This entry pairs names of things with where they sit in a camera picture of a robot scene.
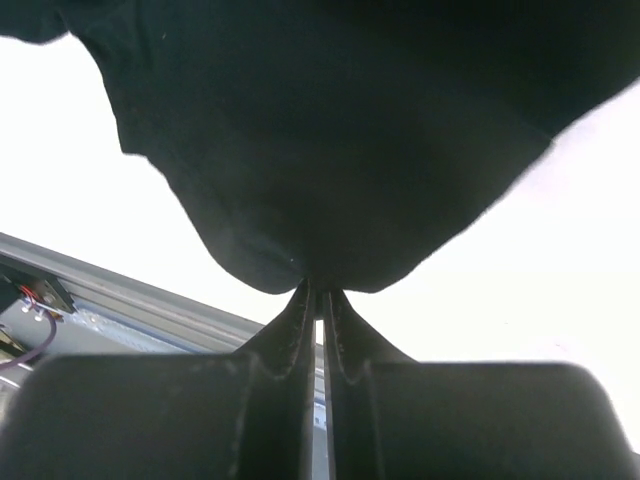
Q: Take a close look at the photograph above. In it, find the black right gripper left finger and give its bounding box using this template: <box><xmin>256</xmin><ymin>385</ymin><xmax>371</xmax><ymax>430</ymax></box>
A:
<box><xmin>1</xmin><ymin>283</ymin><xmax>316</xmax><ymax>479</ymax></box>

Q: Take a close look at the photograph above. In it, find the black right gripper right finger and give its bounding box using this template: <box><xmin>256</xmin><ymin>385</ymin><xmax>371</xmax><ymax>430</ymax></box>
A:
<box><xmin>322</xmin><ymin>291</ymin><xmax>639</xmax><ymax>479</ymax></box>

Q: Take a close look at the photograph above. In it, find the black t shirt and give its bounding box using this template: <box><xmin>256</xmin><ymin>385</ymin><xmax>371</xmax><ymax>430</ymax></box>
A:
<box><xmin>1</xmin><ymin>1</ymin><xmax>639</xmax><ymax>294</ymax></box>

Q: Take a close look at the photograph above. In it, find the aluminium mounting rail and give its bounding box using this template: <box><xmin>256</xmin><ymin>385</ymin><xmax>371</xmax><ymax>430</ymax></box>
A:
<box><xmin>1</xmin><ymin>234</ymin><xmax>262</xmax><ymax>352</ymax></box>

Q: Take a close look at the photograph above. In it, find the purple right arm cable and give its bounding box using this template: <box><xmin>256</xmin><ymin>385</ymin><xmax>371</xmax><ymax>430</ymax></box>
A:
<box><xmin>0</xmin><ymin>308</ymin><xmax>58</xmax><ymax>370</ymax></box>

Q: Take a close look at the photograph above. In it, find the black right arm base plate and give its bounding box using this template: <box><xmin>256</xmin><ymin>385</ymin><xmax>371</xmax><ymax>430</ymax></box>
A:
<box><xmin>1</xmin><ymin>254</ymin><xmax>76</xmax><ymax>313</ymax></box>

